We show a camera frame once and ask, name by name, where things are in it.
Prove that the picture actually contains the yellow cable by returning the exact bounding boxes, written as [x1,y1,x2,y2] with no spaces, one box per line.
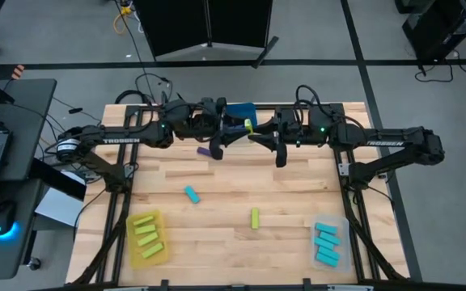
[112,2,136,36]

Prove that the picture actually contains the black cable loop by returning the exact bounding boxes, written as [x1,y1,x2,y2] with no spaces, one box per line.
[134,71,174,104]

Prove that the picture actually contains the dark grey desk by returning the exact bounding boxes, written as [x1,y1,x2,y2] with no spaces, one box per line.
[0,78,58,280]

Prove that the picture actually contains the black floor cable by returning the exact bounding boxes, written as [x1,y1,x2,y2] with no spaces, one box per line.
[413,48,466,84]

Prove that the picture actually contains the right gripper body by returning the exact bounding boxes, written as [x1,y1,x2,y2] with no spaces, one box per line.
[273,104,339,149]

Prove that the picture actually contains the white paper sheet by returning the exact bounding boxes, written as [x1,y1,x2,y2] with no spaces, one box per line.
[33,186,85,228]

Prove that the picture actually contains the black folding screen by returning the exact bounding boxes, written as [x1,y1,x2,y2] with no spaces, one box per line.
[133,0,281,70]

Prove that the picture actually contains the black computer mouse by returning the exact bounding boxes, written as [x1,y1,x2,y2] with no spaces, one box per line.
[0,200,20,243]

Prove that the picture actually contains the black flat panel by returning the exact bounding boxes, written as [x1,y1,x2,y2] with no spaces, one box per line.
[28,156,88,202]

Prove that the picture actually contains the blue plastic bin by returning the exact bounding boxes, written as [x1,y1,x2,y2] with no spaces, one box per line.
[223,101,259,129]

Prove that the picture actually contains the black computer tower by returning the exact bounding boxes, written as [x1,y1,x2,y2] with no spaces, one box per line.
[401,0,466,62]

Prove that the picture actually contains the thick black hose loop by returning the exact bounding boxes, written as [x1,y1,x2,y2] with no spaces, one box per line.
[113,89,154,105]

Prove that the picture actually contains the yellow plastic tray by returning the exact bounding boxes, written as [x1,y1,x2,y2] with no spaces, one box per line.
[125,209,170,271]

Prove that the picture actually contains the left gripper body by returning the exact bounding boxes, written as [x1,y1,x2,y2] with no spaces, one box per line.
[161,96,222,143]

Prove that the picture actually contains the clear plastic tray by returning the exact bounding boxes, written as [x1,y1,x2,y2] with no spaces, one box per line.
[310,214,353,273]

